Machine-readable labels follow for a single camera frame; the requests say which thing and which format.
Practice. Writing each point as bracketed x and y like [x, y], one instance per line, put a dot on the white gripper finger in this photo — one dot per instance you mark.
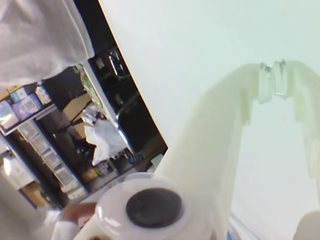
[310, 105]
[205, 140]

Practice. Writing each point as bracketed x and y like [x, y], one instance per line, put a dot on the googly eye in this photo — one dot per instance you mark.
[153, 207]

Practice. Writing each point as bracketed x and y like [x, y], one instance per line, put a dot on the white crumpled plastic bag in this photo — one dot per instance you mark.
[107, 142]

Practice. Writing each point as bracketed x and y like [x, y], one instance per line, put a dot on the brown cardboard box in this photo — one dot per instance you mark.
[75, 107]

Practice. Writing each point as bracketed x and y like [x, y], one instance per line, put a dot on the black chair with chrome frame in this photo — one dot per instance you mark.
[140, 125]

